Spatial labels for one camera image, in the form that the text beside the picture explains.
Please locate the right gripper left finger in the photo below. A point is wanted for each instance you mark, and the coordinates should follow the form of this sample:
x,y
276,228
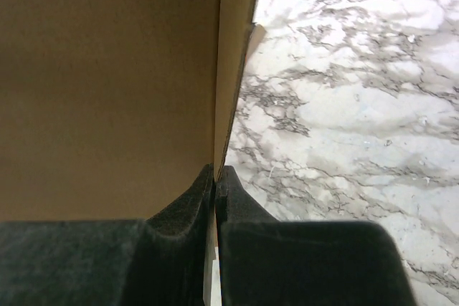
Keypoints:
x,y
158,261

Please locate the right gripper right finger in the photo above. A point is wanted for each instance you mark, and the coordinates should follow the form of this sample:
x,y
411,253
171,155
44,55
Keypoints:
x,y
265,261

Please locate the brown cardboard box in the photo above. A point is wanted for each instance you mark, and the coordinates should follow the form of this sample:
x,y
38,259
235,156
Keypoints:
x,y
110,109

